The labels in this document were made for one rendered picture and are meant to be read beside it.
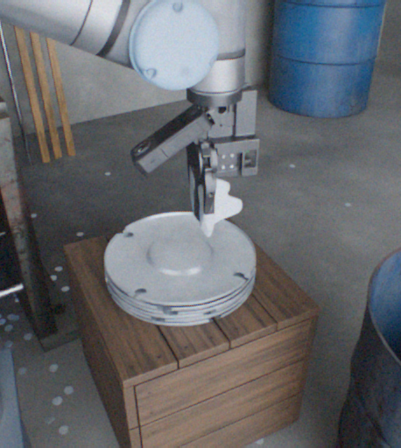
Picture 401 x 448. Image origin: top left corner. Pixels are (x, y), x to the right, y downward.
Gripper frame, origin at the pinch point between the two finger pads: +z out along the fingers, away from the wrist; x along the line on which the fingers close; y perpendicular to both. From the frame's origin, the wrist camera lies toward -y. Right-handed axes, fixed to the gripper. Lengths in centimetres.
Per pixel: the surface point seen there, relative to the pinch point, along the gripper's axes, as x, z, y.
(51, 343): 36, 54, -30
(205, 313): 1.3, 19.8, 1.1
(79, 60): 197, 25, -8
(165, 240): 20.3, 16.6, -1.5
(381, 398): -23.9, 17.9, 19.3
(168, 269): 11.0, 16.7, -3.0
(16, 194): 38.2, 11.3, -29.7
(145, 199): 106, 57, 7
